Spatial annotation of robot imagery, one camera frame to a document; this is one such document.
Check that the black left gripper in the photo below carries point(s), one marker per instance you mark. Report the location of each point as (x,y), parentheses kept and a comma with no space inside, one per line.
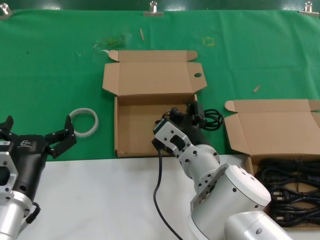
(27,160)

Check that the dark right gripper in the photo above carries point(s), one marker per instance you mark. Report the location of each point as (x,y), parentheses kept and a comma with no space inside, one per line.
(195,135)

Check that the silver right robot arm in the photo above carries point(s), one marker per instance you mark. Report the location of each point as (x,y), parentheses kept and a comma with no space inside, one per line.
(230,197)

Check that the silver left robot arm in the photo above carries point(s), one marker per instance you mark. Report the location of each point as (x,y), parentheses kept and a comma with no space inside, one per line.
(12,215)

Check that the empty open cardboard box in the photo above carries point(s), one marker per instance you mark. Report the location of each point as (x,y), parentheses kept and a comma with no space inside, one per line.
(140,120)

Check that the clear tape roll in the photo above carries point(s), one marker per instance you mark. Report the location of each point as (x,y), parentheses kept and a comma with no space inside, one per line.
(96,122)

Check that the short wooden piece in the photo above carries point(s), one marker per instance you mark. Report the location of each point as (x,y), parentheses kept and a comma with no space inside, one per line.
(256,88)

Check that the green table cloth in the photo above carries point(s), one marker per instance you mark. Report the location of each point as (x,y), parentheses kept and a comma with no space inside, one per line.
(50,62)

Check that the thin wooden stick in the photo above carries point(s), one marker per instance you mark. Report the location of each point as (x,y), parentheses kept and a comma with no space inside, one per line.
(141,34)

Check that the silver binder clip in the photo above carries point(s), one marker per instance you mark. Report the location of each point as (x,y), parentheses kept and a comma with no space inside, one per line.
(308,11)
(153,12)
(4,11)

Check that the clear tape scraps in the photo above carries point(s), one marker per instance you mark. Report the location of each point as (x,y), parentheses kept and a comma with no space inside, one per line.
(110,41)

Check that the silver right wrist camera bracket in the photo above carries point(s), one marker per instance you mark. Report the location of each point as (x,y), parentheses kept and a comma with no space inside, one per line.
(172,140)

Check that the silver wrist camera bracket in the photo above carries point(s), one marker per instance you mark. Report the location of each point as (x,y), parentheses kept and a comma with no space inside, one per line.
(172,140)
(6,172)

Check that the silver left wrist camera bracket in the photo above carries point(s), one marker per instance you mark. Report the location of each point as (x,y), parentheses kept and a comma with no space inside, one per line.
(6,172)

